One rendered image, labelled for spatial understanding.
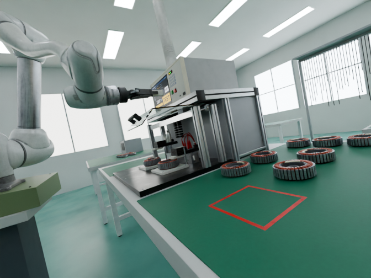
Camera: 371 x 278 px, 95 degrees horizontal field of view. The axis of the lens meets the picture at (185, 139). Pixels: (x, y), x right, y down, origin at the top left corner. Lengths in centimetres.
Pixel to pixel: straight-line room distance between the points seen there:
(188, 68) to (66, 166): 496
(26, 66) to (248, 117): 122
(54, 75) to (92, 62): 524
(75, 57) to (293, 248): 74
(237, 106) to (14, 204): 111
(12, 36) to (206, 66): 88
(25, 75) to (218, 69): 104
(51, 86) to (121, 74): 188
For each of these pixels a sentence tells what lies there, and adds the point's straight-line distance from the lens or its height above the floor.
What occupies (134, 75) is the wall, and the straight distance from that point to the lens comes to 624.
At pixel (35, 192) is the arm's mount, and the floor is 81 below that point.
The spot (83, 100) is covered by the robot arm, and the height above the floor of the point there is 116.
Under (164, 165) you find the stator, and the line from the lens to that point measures 85.
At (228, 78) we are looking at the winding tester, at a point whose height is 121.
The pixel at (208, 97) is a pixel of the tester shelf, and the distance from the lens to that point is 80.
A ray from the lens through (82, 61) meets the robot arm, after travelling 71.
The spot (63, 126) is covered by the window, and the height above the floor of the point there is 172.
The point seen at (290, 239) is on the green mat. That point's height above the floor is 75.
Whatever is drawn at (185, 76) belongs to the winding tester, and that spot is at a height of 121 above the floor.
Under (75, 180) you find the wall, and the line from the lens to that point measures 559.
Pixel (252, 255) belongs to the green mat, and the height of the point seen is 75.
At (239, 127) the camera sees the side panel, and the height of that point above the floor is 91.
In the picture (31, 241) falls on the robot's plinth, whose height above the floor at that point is 56.
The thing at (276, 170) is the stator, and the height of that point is 78.
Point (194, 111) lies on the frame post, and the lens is 76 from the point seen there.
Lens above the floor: 95
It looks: 2 degrees down
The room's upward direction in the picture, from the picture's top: 11 degrees counter-clockwise
